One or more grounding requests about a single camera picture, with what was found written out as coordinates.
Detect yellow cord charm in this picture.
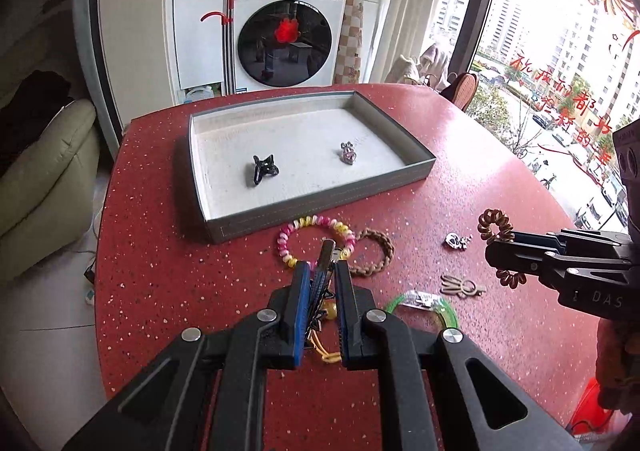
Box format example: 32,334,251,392
310,300,344,365

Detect brown chair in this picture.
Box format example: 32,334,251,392
440,72,480,112

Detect brown braided bracelet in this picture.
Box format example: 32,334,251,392
347,227,396,277

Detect red window sticker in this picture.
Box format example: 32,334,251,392
505,0,640,169

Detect dark metal hair clip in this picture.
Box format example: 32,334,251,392
302,238,351,337

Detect grey cardboard tray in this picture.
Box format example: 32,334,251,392
188,90,437,245

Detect clear water jug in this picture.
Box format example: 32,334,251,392
182,84,221,104

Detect red object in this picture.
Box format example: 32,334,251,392
570,378,640,438

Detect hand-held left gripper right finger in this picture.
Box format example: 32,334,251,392
334,261,581,451

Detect black hair claw clip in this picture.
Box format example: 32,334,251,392
251,154,279,188

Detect black cloth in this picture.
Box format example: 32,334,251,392
0,70,75,177

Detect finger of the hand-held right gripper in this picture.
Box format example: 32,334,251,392
484,241,632,291
499,229,631,253

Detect cream sofa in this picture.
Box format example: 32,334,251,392
0,98,101,282

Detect red paper-cut door sticker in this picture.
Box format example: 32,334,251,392
274,17,302,44

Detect small silver charm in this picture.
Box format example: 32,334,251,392
444,231,473,252

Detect person's right forearm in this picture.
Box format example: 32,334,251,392
594,318,640,414

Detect white power strip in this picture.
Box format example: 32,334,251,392
82,266,99,307

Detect brown spiral hair tie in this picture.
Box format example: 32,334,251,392
477,208,527,288

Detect mop with red hook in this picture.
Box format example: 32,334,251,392
201,0,236,97

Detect colourful beaded bracelet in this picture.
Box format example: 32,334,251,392
276,215,357,272

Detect green translucent bangle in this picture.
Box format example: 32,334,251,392
384,290,458,332

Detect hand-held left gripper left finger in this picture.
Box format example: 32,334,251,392
62,261,313,451

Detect grey door frame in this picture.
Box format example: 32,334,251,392
72,0,127,152

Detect pale clothes on chair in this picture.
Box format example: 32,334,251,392
385,42,451,92

